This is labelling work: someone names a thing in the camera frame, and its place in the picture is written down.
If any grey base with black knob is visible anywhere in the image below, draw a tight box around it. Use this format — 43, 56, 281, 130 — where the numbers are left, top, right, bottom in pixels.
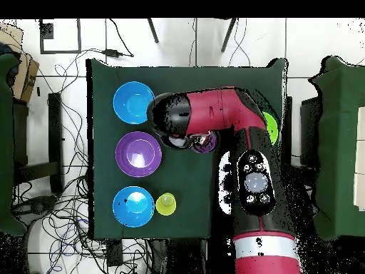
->
12, 195, 59, 226

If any blue plastic bowl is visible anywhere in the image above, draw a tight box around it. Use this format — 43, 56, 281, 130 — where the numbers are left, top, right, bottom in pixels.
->
112, 186, 155, 228
113, 81, 156, 126

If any dark green tablecloth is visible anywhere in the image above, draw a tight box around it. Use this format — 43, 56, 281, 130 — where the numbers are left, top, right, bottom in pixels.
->
309, 56, 365, 240
86, 58, 289, 239
0, 52, 28, 238

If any black power adapter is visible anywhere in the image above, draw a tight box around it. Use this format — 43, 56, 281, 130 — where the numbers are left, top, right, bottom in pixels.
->
101, 49, 135, 58

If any cardboard box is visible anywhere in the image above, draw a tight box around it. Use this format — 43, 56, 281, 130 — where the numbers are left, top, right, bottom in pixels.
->
0, 22, 40, 103

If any black floor box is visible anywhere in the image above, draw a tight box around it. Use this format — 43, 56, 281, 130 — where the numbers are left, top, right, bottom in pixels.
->
106, 239, 124, 266

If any black metal frame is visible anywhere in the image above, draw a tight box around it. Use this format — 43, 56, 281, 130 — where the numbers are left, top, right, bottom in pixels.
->
12, 92, 64, 195
299, 96, 322, 169

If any yellow plastic cup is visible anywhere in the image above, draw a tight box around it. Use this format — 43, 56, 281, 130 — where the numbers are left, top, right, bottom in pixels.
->
155, 192, 177, 216

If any purple plastic bowl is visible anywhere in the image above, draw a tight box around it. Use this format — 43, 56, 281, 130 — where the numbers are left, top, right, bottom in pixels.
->
115, 131, 163, 178

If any black cable bundle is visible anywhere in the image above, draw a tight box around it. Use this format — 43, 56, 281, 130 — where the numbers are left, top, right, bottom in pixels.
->
12, 64, 152, 274

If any black stand leg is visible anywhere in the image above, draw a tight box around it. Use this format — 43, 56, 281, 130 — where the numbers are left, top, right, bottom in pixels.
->
220, 18, 238, 54
147, 18, 160, 44

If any green plastic bowl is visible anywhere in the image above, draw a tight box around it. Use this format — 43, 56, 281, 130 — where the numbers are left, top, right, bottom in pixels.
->
262, 111, 279, 146

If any purple plastic cup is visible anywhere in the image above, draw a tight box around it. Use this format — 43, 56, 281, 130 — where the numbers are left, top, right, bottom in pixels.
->
190, 132, 219, 155

